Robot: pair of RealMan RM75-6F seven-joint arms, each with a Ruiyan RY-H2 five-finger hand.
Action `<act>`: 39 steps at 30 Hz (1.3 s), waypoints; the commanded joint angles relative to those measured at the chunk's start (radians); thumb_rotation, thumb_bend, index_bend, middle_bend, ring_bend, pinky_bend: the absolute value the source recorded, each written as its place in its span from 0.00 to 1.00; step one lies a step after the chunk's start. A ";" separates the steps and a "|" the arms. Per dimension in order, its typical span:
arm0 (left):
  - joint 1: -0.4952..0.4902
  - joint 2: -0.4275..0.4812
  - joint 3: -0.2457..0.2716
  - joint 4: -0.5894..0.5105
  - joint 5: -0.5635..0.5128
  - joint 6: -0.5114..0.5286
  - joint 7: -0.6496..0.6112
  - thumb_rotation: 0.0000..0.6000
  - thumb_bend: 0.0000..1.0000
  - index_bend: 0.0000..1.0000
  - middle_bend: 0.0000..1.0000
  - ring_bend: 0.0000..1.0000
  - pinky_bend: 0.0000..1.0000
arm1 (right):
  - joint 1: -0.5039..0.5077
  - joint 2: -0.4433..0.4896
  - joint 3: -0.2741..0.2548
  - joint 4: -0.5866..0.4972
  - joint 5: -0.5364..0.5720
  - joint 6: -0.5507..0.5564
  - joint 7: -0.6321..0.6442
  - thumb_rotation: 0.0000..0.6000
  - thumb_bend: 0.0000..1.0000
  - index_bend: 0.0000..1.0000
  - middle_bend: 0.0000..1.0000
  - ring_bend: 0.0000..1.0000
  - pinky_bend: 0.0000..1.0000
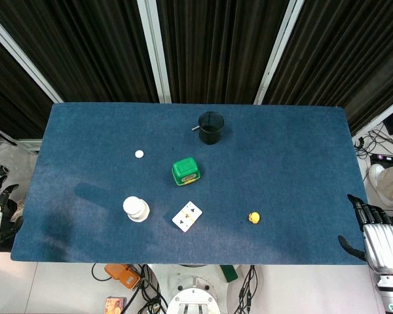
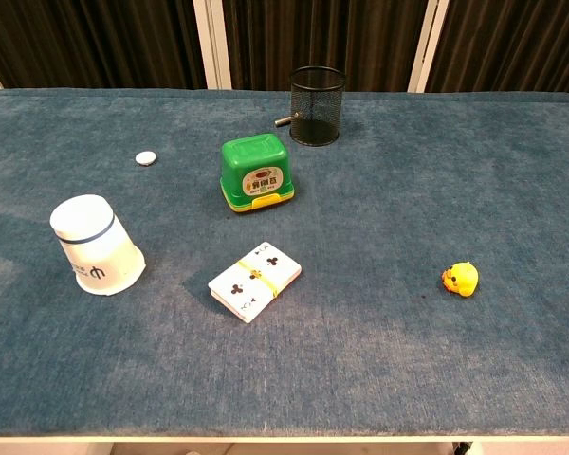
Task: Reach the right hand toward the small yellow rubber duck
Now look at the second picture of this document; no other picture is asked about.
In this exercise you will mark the green plastic box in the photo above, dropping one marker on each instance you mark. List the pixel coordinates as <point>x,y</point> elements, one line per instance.
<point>256,173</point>

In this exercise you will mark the small metal cylinder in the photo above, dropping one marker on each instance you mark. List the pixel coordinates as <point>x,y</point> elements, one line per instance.
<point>282,121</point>

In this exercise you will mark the black mesh pen holder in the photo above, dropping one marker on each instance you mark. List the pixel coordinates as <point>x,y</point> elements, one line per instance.
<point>317,106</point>

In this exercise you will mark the white paper cup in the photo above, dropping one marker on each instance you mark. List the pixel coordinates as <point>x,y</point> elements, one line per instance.
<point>97,246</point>

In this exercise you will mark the small white round cap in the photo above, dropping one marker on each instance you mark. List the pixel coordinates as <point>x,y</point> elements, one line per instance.
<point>145,158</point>

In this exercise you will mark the yellow rubber duck toy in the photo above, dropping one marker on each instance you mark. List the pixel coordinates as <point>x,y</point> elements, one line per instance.
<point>464,278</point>

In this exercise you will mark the blue table cloth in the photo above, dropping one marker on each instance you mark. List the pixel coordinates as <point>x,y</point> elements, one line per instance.
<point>284,341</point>

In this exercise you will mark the yellow rubber band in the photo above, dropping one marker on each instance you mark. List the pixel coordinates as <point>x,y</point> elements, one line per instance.
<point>261,277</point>

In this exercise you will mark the deck of playing cards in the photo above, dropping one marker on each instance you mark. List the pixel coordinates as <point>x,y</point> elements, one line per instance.
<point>246,284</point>

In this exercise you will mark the dark pleated curtain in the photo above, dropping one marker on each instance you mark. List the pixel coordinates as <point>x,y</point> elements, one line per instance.
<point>99,42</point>

